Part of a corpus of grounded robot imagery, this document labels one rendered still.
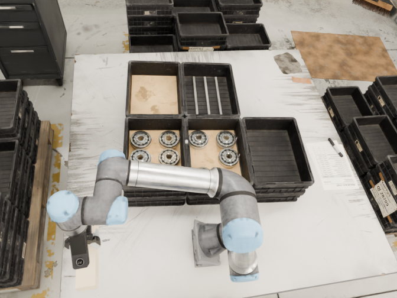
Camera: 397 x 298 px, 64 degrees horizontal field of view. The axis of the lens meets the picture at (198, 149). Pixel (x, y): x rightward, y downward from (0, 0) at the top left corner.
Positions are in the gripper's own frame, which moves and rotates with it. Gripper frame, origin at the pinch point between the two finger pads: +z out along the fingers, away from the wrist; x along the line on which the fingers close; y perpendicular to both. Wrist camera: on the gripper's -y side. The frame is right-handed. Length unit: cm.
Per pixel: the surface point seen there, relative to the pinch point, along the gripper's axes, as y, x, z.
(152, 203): 29, -24, 36
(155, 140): 60, -28, 26
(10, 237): 32, 54, 70
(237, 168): 39, -68, 26
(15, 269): 18, 54, 82
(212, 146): 53, -57, 26
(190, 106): 81, -50, 26
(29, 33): 178, 54, 51
